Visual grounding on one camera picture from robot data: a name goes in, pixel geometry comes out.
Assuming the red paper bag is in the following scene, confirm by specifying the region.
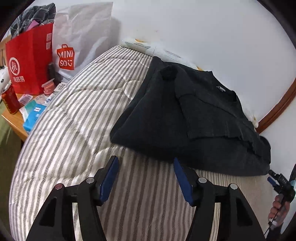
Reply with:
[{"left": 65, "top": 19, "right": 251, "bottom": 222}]
[{"left": 5, "top": 23, "right": 54, "bottom": 95}]

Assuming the wooden door frame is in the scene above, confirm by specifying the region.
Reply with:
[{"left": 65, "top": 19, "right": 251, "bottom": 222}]
[{"left": 255, "top": 79, "right": 296, "bottom": 134}]

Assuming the white pill blister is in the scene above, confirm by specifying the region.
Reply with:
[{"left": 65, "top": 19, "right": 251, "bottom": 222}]
[{"left": 54, "top": 82, "right": 68, "bottom": 93}]

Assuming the black sweatshirt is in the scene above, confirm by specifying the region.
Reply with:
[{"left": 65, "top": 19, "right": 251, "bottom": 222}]
[{"left": 110, "top": 56, "right": 271, "bottom": 176}]

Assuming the pink round jar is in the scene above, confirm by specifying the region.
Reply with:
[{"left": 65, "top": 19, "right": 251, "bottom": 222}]
[{"left": 42, "top": 79, "right": 55, "bottom": 96}]

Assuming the striped bed cover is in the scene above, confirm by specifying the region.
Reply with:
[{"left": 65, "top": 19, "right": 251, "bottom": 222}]
[{"left": 8, "top": 44, "right": 281, "bottom": 241}]

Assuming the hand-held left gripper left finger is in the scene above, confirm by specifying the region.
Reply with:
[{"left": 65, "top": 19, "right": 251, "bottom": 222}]
[{"left": 26, "top": 156, "right": 120, "bottom": 241}]

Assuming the white plastic shopping bag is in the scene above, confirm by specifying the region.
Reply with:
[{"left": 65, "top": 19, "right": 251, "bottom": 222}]
[{"left": 52, "top": 2, "right": 114, "bottom": 80}]

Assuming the dark plaid cloth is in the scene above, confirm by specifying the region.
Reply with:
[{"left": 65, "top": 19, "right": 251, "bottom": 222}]
[{"left": 10, "top": 3, "right": 56, "bottom": 37}]

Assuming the red drink can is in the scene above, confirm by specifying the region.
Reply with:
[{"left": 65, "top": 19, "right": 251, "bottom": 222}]
[{"left": 1, "top": 85, "right": 21, "bottom": 115}]

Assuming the black small bottle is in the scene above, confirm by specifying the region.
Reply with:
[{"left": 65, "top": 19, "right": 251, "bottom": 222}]
[{"left": 47, "top": 62, "right": 61, "bottom": 82}]

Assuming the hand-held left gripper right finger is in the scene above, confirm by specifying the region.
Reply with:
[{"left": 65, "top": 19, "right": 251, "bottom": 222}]
[{"left": 173, "top": 158, "right": 266, "bottom": 241}]

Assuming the person's right forearm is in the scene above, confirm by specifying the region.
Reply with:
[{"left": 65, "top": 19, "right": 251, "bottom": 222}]
[{"left": 265, "top": 221, "right": 285, "bottom": 241}]

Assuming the wooden bedside table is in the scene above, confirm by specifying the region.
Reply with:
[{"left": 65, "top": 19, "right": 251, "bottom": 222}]
[{"left": 1, "top": 79, "right": 68, "bottom": 142}]

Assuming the white spotted cloth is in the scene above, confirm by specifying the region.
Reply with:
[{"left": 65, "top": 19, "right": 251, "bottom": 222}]
[{"left": 0, "top": 66, "right": 12, "bottom": 93}]

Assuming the blue tissue packet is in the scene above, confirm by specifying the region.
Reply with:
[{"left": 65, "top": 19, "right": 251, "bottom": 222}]
[{"left": 23, "top": 104, "right": 48, "bottom": 134}]

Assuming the person's right hand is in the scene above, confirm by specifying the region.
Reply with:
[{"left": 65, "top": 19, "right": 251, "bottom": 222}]
[{"left": 268, "top": 194, "right": 291, "bottom": 230}]

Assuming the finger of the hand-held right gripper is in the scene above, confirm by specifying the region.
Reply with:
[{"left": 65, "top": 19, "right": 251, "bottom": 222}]
[{"left": 267, "top": 170, "right": 282, "bottom": 186}]

